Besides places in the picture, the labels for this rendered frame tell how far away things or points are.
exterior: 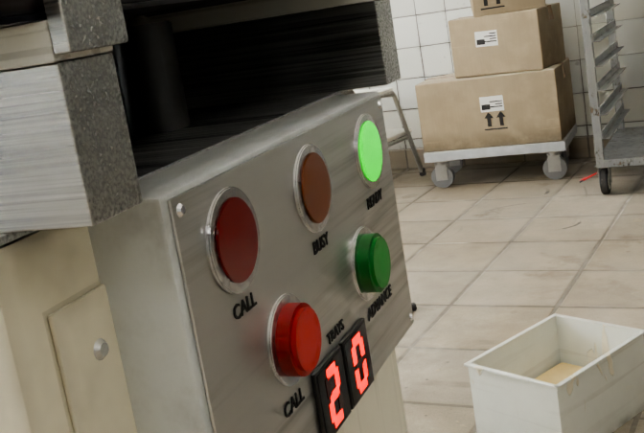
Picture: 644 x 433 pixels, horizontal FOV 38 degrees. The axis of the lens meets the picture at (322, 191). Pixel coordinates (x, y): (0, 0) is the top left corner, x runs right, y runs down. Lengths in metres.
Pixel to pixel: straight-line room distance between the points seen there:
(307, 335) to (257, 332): 0.03
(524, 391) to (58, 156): 1.57
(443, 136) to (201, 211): 3.75
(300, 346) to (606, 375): 1.52
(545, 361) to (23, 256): 1.82
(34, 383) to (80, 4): 0.12
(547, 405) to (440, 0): 2.99
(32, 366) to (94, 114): 0.08
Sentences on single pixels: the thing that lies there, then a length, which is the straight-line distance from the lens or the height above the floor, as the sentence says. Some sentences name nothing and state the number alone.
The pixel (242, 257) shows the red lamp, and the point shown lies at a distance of 0.35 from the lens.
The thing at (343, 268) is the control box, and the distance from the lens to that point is 0.45.
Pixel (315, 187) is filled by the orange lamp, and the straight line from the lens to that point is 0.42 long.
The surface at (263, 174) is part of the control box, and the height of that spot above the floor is 0.83.
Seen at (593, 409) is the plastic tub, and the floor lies 0.07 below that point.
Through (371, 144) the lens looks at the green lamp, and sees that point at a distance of 0.49.
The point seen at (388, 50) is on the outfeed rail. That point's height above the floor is 0.86.
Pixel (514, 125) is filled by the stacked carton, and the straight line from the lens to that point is 3.99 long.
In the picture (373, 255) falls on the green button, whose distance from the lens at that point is 0.46.
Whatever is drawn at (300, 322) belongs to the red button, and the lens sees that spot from 0.38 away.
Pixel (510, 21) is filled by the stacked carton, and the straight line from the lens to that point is 4.00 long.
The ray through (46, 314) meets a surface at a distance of 0.31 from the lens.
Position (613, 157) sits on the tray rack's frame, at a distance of 3.64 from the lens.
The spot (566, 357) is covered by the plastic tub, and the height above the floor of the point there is 0.06.
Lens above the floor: 0.89
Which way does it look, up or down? 12 degrees down
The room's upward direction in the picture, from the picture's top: 9 degrees counter-clockwise
